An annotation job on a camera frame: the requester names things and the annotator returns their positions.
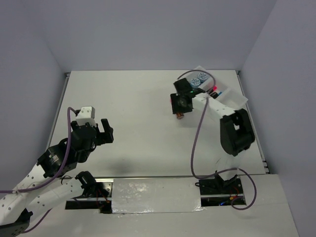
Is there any pink-capped tube of pens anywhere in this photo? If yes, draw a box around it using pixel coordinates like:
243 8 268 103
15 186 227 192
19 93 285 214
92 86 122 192
175 113 184 119

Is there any blue slime jar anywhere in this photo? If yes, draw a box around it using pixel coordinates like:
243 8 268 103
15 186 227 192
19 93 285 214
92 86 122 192
189 78 201 88
197 72 210 84

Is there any orange highlighter marker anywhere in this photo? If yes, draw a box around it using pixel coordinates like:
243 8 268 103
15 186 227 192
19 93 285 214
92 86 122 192
210 92 218 99

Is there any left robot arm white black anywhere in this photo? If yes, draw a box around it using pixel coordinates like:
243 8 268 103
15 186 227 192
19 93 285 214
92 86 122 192
0 118 114 237

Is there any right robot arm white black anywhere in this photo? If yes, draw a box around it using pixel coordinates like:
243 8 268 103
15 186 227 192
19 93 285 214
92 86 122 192
170 77 255 193

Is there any white three-compartment tray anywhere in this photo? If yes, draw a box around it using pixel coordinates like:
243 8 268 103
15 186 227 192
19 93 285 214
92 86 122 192
187 66 248 109

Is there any silver foil sheet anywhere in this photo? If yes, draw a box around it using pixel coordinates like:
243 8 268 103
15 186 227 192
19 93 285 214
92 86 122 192
112 178 203 214

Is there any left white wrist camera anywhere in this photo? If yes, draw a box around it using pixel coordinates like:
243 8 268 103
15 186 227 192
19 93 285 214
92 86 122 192
76 106 96 127

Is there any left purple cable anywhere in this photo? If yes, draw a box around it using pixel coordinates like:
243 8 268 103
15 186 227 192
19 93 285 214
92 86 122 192
0 107 81 233

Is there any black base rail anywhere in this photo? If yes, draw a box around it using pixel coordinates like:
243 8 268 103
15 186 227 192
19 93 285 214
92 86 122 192
65 178 246 214

